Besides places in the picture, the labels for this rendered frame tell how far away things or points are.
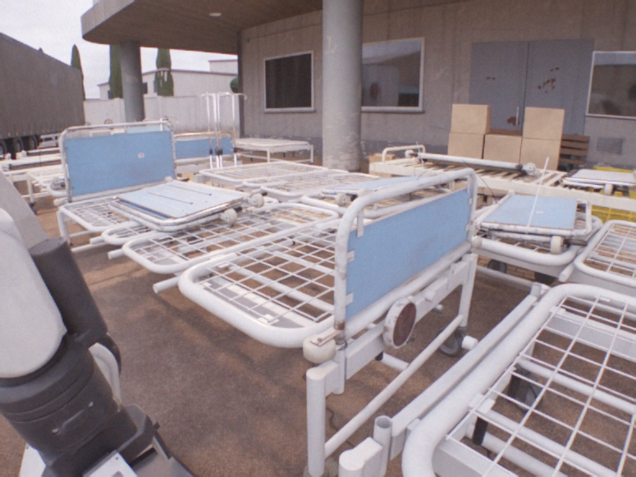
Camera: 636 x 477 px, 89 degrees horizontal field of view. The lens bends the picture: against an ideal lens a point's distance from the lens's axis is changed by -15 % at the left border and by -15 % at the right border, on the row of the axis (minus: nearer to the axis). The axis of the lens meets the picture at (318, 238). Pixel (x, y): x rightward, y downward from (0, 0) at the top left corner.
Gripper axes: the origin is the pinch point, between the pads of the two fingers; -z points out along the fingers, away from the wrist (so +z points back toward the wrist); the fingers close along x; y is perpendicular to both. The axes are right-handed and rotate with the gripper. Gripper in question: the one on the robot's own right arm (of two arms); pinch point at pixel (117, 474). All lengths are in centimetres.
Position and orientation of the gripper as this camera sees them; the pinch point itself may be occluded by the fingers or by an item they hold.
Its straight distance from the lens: 49.3
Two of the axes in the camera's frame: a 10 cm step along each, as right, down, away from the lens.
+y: -8.0, -1.9, 5.7
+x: 5.9, -4.3, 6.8
